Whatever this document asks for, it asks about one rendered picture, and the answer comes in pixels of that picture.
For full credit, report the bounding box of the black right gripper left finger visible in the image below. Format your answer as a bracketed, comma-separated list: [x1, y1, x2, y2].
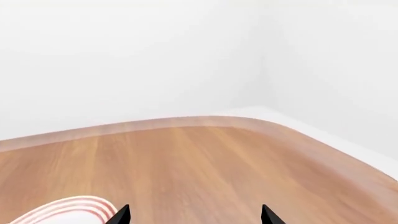
[107, 203, 131, 224]

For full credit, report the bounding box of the white plate with red rings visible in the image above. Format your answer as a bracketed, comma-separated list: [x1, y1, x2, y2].
[6, 195, 119, 224]

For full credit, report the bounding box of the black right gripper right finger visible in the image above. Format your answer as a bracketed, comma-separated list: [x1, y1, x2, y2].
[261, 203, 286, 224]

